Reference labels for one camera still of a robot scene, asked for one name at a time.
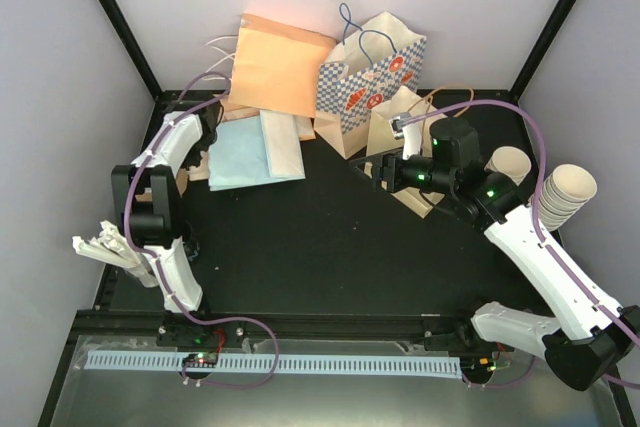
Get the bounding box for beige kraft paper bag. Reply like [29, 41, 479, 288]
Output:
[366, 84, 475, 219]

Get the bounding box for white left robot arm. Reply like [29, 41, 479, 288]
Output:
[111, 102, 224, 346]

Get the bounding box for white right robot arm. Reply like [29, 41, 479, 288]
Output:
[351, 114, 639, 391]

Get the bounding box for flat brown paper bags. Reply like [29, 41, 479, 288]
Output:
[137, 94, 317, 198]

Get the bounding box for light blue paper bag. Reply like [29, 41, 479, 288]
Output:
[208, 111, 306, 191]

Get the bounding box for short white cup stack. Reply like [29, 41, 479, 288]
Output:
[485, 146, 531, 186]

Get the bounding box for orange paper bag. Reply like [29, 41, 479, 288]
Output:
[229, 14, 336, 118]

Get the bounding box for blue checkered paper bag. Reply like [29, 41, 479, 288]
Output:
[313, 3, 427, 159]

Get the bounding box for tall white cup stack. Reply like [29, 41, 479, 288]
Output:
[538, 164, 598, 232]

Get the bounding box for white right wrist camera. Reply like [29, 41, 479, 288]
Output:
[389, 112, 423, 160]

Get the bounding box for black frame post left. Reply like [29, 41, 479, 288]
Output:
[68, 0, 164, 101]

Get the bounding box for black frame post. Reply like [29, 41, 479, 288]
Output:
[68, 0, 164, 101]
[509, 0, 578, 102]

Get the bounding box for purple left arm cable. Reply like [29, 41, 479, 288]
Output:
[121, 72, 279, 390]

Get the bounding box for light blue cable duct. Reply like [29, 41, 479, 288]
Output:
[84, 351, 462, 380]

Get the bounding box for black frame post right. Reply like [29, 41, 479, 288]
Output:
[509, 0, 578, 102]

